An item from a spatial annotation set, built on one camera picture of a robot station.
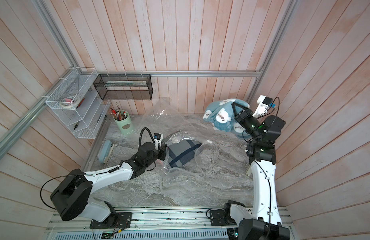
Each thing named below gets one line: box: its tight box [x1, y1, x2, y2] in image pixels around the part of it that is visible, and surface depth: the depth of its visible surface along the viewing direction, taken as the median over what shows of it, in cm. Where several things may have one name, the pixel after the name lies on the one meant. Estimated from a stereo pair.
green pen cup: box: [112, 110, 136, 135], surface depth 105 cm
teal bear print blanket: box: [203, 98, 251, 140], surface depth 63 cm
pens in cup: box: [110, 102, 129, 121], surface depth 100 cm
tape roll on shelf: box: [60, 96, 79, 109], surface depth 75 cm
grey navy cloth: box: [168, 139, 203, 168], surface depth 91 cm
